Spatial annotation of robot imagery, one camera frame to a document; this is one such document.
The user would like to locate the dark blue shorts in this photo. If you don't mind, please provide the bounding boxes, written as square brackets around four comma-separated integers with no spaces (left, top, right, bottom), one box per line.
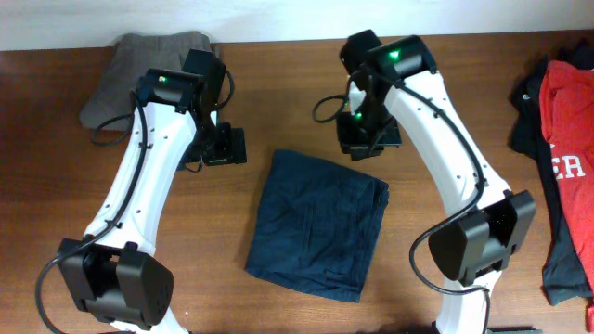
[244,149,390,302]

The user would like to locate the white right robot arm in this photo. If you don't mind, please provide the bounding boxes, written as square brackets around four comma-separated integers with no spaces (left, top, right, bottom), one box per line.
[339,30,536,333]

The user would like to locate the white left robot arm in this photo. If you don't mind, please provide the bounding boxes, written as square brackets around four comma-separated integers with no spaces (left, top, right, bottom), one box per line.
[52,49,247,333]

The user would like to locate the folded grey shorts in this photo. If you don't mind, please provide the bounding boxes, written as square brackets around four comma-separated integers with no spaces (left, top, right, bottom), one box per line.
[79,31,218,132]

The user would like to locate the red t-shirt white letters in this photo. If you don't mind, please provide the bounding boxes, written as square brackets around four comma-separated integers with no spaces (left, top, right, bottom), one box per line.
[538,59,594,331]

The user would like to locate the black garment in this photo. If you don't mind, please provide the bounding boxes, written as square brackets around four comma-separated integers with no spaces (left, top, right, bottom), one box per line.
[509,39,593,306]

